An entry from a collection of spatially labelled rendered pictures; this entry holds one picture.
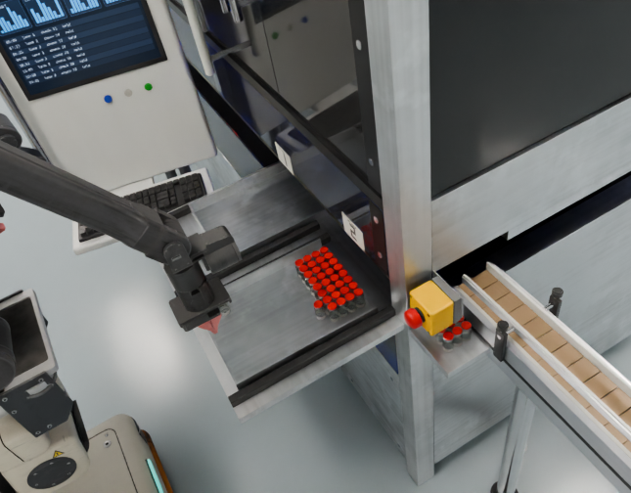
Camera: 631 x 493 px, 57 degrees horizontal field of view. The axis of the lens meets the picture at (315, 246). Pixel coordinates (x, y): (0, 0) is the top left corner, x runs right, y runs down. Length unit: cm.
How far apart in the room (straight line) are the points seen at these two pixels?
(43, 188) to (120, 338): 183
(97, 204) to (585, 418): 87
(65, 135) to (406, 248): 116
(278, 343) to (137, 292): 158
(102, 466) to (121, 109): 109
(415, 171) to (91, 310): 209
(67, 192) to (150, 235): 14
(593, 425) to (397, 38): 72
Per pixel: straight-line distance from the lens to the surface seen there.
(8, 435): 140
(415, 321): 112
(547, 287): 158
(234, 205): 162
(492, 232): 123
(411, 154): 94
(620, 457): 112
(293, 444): 215
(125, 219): 90
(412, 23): 83
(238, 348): 130
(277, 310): 133
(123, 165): 194
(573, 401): 115
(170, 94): 183
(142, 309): 271
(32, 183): 85
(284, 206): 157
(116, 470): 198
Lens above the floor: 191
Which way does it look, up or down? 46 degrees down
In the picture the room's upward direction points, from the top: 13 degrees counter-clockwise
